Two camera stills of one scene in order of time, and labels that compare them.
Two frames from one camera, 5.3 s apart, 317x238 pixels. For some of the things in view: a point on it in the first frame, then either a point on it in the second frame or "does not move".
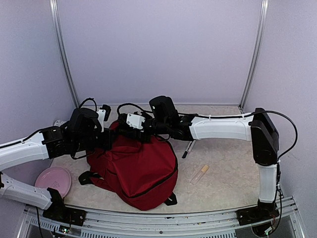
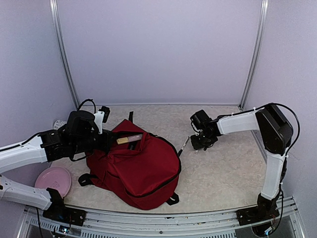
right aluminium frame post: (264, 6) does not move
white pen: (191, 144) to (184, 145)
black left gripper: (107, 144) does not move
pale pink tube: (199, 174) to (127, 139)
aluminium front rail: (35, 224) does not move
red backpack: (144, 175) does not move
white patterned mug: (59, 123) does not move
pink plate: (55, 177) does not move
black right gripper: (141, 137) to (197, 146)
